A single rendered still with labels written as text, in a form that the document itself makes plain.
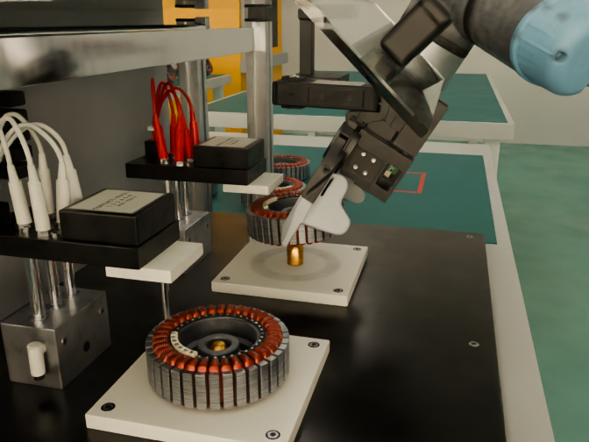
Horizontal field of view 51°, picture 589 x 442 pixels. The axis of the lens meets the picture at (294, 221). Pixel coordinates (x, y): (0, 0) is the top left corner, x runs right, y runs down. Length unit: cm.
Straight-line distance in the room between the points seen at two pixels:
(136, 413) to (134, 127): 48
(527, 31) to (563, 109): 531
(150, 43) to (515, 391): 44
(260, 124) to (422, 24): 57
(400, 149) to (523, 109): 518
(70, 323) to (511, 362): 39
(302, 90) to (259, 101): 23
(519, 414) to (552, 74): 27
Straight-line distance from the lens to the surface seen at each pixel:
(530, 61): 54
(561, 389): 206
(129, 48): 53
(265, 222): 65
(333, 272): 69
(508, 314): 71
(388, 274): 72
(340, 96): 63
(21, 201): 51
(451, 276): 73
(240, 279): 67
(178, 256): 47
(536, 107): 581
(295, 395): 48
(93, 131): 78
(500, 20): 56
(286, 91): 65
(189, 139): 71
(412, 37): 32
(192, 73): 89
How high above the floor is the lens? 105
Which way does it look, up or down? 18 degrees down
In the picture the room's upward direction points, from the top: straight up
